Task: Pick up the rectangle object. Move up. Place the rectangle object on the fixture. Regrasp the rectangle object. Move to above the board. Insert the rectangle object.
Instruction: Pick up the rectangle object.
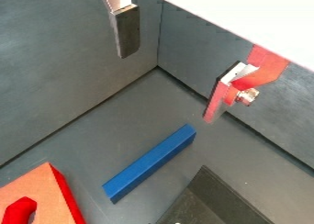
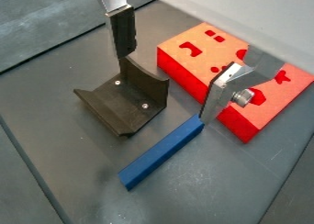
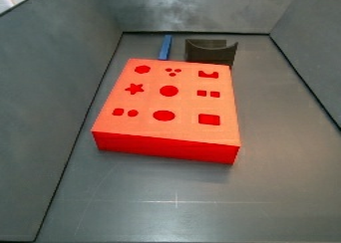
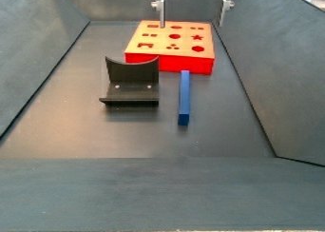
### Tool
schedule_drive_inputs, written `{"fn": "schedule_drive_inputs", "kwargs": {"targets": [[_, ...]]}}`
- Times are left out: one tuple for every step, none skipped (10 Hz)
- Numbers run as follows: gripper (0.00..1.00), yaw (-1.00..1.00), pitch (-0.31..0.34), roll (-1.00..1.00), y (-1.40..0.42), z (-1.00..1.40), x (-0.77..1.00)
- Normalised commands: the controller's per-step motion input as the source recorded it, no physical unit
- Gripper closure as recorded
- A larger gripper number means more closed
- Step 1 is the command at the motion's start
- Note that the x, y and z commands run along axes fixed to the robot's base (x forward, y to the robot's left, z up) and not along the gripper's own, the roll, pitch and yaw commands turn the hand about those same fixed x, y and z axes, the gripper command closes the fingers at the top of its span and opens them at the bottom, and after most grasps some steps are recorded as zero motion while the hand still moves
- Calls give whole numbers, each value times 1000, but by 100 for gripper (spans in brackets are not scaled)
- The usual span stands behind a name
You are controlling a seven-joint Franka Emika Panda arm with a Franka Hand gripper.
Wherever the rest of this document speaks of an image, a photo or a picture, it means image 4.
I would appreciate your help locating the blue rectangular bar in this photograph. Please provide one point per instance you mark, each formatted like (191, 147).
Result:
(183, 99)

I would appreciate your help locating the red shape-sorting board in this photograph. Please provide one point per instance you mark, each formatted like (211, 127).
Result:
(182, 45)

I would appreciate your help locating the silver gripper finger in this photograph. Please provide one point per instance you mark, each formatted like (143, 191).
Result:
(158, 5)
(226, 5)

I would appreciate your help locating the black curved fixture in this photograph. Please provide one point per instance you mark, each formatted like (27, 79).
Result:
(134, 82)

